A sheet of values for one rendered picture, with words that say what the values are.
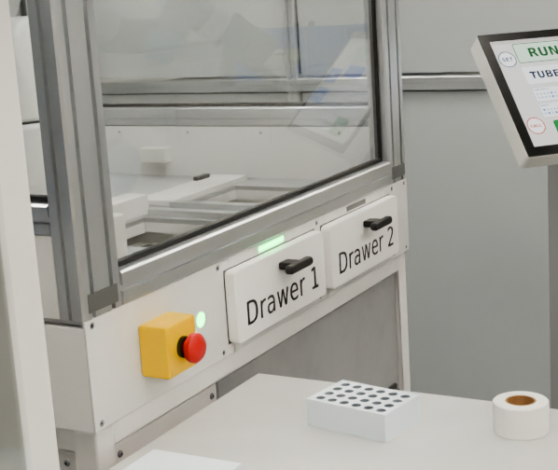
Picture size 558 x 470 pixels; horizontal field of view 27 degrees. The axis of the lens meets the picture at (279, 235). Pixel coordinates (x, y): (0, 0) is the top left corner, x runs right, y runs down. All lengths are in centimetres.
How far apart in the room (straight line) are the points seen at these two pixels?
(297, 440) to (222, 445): 10
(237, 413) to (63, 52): 55
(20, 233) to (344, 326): 120
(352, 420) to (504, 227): 200
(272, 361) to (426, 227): 172
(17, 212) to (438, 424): 74
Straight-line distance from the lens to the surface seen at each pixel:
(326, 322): 205
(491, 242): 349
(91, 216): 145
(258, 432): 156
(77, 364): 148
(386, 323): 230
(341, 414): 153
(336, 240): 200
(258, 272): 176
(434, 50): 346
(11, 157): 99
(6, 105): 99
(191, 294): 164
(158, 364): 154
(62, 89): 141
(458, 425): 155
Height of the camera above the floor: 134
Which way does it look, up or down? 12 degrees down
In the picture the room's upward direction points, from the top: 4 degrees counter-clockwise
